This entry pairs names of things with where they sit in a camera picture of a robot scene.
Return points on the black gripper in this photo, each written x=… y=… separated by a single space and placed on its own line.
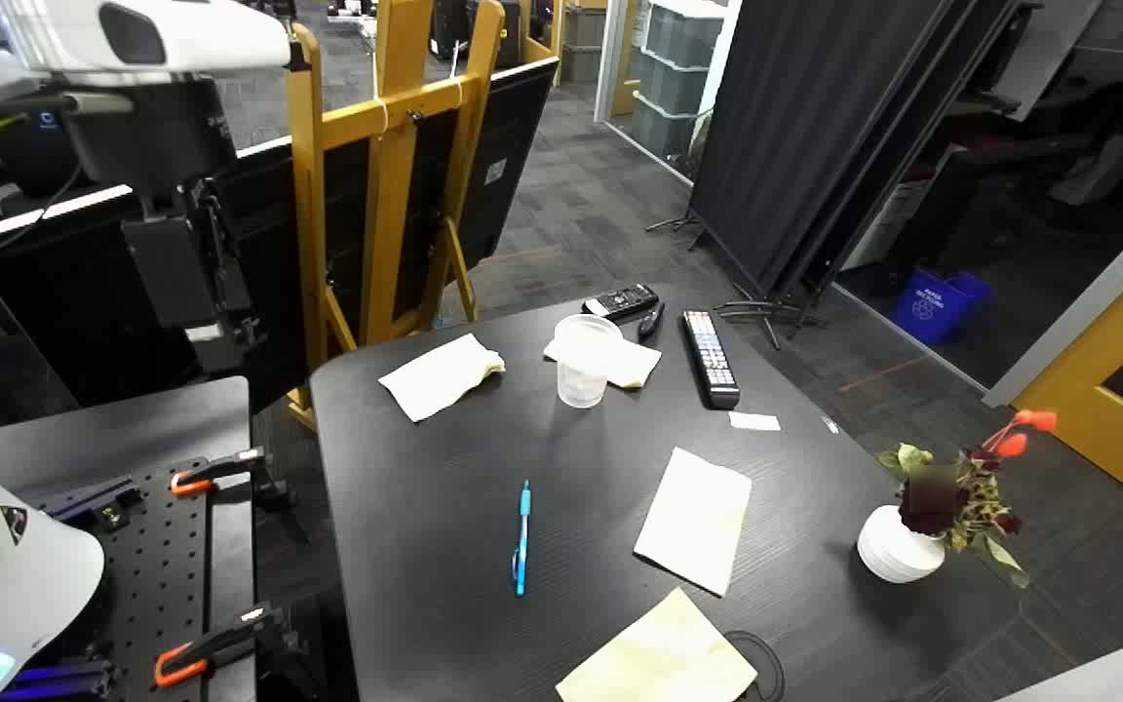
x=174 y=268

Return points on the blue green pen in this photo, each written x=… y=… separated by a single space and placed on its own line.
x=519 y=536

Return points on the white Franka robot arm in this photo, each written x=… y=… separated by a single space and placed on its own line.
x=197 y=32

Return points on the clear plastic cup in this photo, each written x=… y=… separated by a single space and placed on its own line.
x=580 y=386

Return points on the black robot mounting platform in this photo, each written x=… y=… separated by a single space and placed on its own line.
x=94 y=433

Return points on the small black block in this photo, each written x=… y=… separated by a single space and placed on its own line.
x=111 y=508

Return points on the yellow wooden easel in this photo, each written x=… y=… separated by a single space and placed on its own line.
x=393 y=118

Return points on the flat beige paper napkin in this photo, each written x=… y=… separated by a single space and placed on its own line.
x=695 y=516
x=638 y=365
x=439 y=374

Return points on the black board on easel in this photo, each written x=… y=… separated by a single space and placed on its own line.
x=510 y=157

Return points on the black square table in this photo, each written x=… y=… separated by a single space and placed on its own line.
x=457 y=519

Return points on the wide black remote control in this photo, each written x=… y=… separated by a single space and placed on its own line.
x=621 y=302

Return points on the small oval black remote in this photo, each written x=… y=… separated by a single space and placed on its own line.
x=648 y=321

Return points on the plastic storage drawers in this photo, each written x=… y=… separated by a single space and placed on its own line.
x=674 y=81

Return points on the long black remote control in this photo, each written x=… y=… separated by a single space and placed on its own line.
x=712 y=360

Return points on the small white card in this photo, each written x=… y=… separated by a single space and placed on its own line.
x=753 y=424

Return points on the crumpled beige paper napkin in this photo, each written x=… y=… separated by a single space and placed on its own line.
x=661 y=656

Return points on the black curtain screen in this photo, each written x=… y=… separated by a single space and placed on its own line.
x=820 y=118

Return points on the blue bin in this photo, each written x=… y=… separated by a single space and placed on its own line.
x=937 y=311

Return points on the round white vase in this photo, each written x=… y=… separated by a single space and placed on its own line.
x=899 y=549

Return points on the grey door frame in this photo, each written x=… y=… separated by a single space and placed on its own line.
x=1083 y=305

